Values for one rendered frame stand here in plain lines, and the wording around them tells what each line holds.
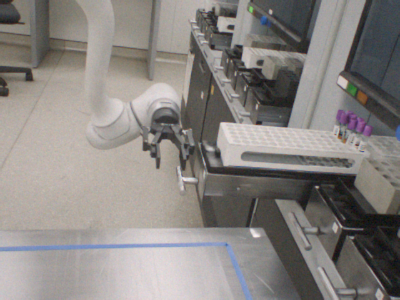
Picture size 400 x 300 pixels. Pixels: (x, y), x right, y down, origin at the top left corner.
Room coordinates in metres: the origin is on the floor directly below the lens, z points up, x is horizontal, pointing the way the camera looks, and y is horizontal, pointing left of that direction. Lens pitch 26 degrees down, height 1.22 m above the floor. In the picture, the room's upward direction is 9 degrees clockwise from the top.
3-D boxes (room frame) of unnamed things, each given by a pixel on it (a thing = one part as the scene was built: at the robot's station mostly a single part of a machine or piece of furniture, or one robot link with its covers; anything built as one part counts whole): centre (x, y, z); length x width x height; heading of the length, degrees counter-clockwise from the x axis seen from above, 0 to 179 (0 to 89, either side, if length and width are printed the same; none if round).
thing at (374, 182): (0.70, -0.33, 0.85); 0.12 x 0.02 x 0.06; 12
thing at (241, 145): (0.83, -0.19, 0.83); 0.30 x 0.10 x 0.06; 101
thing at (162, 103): (1.11, 0.10, 0.75); 0.09 x 0.06 x 0.09; 101
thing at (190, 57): (2.55, 0.14, 0.43); 0.27 x 0.02 x 0.36; 11
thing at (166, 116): (1.03, 0.09, 0.75); 0.09 x 0.08 x 0.07; 11
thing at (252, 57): (1.57, -0.26, 0.83); 0.30 x 0.10 x 0.06; 101
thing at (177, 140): (0.97, 0.05, 0.75); 0.11 x 0.01 x 0.04; 27
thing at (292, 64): (1.41, -0.26, 0.85); 0.12 x 0.02 x 0.06; 11
